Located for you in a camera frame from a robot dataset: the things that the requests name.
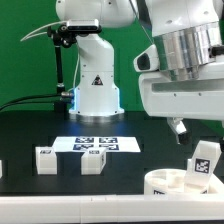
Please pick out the white L-shaped fence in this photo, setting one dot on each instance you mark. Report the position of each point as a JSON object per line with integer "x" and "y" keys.
{"x": 114, "y": 208}

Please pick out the white block at left edge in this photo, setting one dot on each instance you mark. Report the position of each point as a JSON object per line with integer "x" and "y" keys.
{"x": 1, "y": 172}

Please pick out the black camera on stand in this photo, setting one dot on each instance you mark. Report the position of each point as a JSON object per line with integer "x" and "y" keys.
{"x": 83, "y": 26}

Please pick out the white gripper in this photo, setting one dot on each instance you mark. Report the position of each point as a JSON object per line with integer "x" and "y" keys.
{"x": 202, "y": 98}

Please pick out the white round stool seat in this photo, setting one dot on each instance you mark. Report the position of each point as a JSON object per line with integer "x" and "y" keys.
{"x": 169, "y": 181}

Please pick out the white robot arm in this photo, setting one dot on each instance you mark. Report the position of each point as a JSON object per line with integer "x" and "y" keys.
{"x": 181, "y": 72}

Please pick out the black camera stand pole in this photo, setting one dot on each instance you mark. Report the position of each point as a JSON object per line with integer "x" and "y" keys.
{"x": 61, "y": 38}

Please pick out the white fiducial marker sheet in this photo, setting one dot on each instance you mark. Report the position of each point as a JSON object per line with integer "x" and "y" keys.
{"x": 82, "y": 143}

